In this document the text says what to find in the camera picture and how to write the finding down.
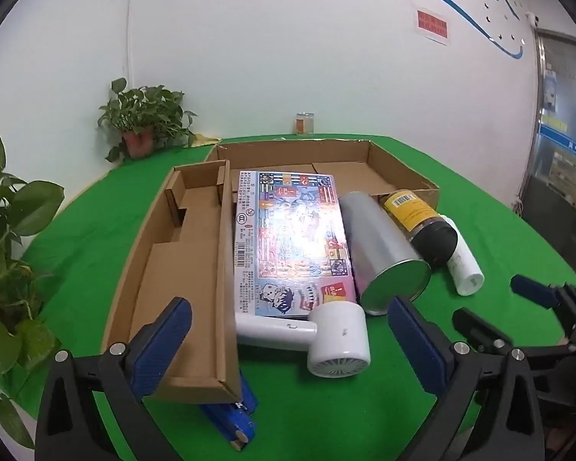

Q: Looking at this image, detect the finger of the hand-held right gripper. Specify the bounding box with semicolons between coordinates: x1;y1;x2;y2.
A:
510;274;576;332
452;308;576;370

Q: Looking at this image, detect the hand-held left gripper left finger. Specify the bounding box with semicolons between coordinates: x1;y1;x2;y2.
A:
35;296;193;461

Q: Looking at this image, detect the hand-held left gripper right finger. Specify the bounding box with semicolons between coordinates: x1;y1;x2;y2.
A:
386;295;545;461

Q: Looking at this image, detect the white plastic bottle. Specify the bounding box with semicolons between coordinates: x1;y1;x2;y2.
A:
437;212;485;296

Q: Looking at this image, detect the brown cardboard box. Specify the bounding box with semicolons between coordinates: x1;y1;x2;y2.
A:
101;137;441;406

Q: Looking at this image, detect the white handheld fan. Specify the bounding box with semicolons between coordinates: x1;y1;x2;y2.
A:
235;300;371;378

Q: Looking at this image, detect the silver metal can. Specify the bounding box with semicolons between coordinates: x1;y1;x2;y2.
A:
338;191;433;317

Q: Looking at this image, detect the blue stapler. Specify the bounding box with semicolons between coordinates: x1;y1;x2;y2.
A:
199;372;260;453

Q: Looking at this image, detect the green tablecloth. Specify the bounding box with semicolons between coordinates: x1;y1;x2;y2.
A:
17;132;576;461

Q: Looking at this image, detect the yellow tape roll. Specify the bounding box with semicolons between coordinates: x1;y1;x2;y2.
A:
381;189;458;266

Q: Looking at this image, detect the glass door with posters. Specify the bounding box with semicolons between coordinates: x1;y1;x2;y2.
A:
513;26;576;250

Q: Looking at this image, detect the colourful printed flat box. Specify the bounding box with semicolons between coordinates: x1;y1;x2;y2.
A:
233;170;358;320

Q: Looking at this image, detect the large leafy plant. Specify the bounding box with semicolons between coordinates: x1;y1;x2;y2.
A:
0;125;65;449

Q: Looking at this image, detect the small potted plant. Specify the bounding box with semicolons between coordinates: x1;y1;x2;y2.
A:
97;78;199;163

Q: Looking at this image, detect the red wall sign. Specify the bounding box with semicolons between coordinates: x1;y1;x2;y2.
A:
415;7;449;46

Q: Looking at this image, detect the white wall cable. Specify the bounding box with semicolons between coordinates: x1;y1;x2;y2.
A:
124;0;140;87

